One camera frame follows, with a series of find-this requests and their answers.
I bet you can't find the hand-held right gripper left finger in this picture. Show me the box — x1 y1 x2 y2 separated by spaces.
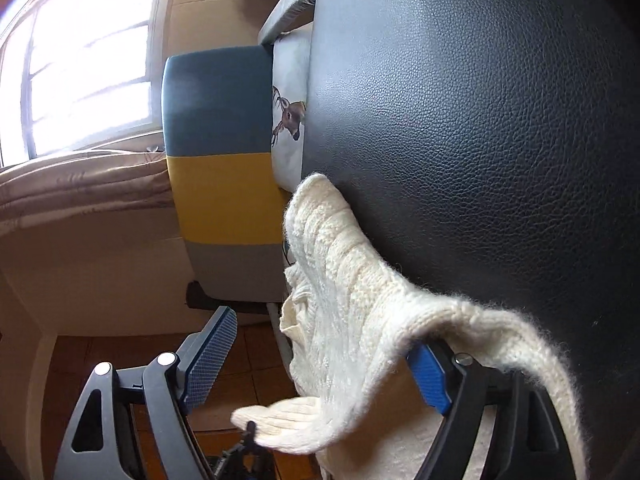
52 306 238 480

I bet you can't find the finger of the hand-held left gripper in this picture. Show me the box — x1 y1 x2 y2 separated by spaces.
215 420 276 480

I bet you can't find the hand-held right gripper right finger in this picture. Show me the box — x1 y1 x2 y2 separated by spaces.
407 342 576 480

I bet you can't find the cream knitted sweater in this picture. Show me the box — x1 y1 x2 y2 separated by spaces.
231 172 591 480

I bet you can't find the beige patterned curtain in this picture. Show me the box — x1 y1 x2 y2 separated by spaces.
0 149 173 237

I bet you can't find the grey yellow blue sofa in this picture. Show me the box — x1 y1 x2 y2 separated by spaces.
161 0 321 376

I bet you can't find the deer print pillow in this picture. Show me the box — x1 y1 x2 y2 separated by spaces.
270 30 315 192

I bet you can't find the barred window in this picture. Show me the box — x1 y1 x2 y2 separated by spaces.
0 0 168 166

